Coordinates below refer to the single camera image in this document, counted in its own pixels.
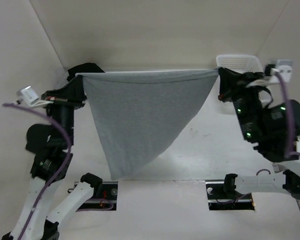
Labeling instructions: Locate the grey tank top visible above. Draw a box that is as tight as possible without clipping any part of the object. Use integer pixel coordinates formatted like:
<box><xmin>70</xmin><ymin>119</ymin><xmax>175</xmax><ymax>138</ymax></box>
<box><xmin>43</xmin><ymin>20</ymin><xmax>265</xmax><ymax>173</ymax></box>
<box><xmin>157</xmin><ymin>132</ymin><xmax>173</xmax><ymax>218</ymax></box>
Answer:
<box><xmin>81</xmin><ymin>69</ymin><xmax>219</xmax><ymax>180</ymax></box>

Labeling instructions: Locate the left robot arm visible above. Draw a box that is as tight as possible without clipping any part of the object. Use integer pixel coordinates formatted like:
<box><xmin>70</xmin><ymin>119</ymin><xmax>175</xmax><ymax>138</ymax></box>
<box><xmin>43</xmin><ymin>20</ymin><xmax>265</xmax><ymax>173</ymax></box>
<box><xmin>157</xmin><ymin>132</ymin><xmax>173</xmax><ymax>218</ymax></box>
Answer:
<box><xmin>2</xmin><ymin>75</ymin><xmax>102</xmax><ymax>240</ymax></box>

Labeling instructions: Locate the white plastic basket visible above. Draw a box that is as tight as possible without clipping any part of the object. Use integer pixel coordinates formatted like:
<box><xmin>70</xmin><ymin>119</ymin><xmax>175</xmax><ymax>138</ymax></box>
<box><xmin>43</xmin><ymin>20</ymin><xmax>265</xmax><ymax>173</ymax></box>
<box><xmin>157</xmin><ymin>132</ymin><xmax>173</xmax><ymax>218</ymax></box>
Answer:
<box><xmin>215</xmin><ymin>54</ymin><xmax>263</xmax><ymax>115</ymax></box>

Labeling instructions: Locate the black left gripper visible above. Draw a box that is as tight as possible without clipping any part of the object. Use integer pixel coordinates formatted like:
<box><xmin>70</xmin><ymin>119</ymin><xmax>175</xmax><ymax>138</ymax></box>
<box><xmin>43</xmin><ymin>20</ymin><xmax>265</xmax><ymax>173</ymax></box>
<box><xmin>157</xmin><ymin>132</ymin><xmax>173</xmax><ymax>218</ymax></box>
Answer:
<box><xmin>43</xmin><ymin>73</ymin><xmax>88</xmax><ymax>145</ymax></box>

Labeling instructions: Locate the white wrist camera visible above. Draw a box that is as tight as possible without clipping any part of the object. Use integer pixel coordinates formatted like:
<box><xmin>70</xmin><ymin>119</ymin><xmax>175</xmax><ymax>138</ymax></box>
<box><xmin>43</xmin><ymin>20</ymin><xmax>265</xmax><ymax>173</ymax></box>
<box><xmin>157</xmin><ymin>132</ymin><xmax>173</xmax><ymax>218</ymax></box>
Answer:
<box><xmin>264</xmin><ymin>58</ymin><xmax>293</xmax><ymax>85</ymax></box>
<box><xmin>16</xmin><ymin>86</ymin><xmax>43</xmax><ymax>108</ymax></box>

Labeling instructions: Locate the folded black tank top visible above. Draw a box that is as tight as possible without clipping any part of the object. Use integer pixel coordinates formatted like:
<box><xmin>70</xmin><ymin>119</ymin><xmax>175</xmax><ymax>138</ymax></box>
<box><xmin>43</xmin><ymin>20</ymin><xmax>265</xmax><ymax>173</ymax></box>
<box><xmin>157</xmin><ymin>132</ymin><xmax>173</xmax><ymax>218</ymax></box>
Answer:
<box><xmin>66</xmin><ymin>62</ymin><xmax>105</xmax><ymax>82</ymax></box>

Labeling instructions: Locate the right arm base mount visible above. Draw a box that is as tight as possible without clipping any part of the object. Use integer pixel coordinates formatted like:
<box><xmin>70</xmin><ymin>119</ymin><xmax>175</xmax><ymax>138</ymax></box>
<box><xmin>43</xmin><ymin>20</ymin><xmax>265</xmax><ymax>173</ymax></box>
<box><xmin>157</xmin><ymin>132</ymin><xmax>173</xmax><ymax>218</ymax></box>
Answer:
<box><xmin>205</xmin><ymin>180</ymin><xmax>255</xmax><ymax>211</ymax></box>

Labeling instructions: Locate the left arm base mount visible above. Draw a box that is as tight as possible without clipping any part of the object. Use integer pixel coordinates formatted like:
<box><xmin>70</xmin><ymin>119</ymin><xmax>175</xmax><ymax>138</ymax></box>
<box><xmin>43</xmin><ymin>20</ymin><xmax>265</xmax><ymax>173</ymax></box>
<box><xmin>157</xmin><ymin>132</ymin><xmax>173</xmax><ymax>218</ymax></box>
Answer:
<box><xmin>77</xmin><ymin>181</ymin><xmax>119</xmax><ymax>212</ymax></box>

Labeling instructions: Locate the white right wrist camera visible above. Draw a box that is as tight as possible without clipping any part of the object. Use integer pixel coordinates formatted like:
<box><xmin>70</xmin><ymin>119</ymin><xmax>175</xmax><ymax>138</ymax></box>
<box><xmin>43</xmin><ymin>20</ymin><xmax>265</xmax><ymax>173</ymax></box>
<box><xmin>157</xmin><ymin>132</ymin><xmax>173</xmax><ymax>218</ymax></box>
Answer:
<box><xmin>264</xmin><ymin>58</ymin><xmax>293</xmax><ymax>85</ymax></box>

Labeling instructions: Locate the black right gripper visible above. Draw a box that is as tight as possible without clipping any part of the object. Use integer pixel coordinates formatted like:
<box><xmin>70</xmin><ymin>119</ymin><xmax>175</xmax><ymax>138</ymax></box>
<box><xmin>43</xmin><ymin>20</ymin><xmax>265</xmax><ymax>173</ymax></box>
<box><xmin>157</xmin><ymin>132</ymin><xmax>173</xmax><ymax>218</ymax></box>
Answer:
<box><xmin>216</xmin><ymin>65</ymin><xmax>267</xmax><ymax>138</ymax></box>

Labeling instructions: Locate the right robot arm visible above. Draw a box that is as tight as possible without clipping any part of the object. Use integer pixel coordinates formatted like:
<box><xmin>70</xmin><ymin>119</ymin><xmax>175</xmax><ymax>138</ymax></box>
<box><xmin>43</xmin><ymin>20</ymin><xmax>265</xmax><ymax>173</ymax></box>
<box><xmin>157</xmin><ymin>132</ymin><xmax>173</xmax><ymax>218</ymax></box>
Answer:
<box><xmin>218</xmin><ymin>67</ymin><xmax>300</xmax><ymax>201</ymax></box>

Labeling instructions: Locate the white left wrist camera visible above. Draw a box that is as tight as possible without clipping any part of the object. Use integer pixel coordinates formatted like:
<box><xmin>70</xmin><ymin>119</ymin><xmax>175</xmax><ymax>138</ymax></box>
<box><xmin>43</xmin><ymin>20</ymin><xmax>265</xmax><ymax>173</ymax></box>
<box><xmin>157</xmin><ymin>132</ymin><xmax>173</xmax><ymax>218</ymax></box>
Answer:
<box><xmin>16</xmin><ymin>86</ymin><xmax>43</xmax><ymax>108</ymax></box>

